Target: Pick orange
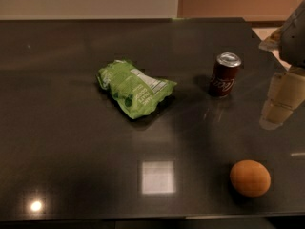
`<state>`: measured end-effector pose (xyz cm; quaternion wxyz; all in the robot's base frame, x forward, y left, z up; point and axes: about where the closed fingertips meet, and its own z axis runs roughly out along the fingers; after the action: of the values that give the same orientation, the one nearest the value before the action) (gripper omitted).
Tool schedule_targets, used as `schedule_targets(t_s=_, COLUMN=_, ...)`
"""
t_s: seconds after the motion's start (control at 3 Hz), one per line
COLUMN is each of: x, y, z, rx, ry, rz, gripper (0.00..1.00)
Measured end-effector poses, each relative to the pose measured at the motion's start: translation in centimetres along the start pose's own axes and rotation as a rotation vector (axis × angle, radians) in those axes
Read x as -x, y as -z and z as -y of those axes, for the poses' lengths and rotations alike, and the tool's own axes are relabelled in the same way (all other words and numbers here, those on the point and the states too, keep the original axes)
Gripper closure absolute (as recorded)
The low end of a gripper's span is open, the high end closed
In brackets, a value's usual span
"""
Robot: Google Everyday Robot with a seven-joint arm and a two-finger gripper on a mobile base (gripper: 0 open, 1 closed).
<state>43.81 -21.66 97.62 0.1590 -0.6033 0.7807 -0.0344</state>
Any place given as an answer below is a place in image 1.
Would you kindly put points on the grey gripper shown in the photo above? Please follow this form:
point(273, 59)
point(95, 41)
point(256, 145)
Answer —
point(294, 41)

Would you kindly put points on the orange fruit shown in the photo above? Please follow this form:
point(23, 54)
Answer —
point(250, 178)

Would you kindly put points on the red soda can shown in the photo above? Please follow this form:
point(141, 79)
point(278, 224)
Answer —
point(224, 74)

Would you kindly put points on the green chip bag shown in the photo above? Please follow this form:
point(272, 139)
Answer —
point(136, 93)

